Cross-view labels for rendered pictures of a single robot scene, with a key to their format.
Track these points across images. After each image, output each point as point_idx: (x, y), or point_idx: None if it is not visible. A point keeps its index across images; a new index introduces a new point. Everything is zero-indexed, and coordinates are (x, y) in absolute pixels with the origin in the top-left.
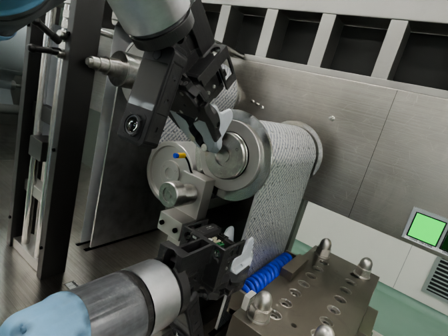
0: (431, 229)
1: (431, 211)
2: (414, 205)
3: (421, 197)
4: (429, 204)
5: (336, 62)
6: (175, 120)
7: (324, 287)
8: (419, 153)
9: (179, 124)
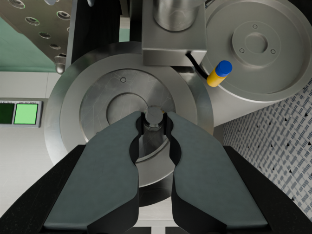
0: (22, 114)
1: (27, 128)
2: (39, 128)
3: (35, 136)
4: (29, 133)
5: (146, 228)
6: (242, 174)
7: (54, 26)
8: (46, 171)
9: (221, 163)
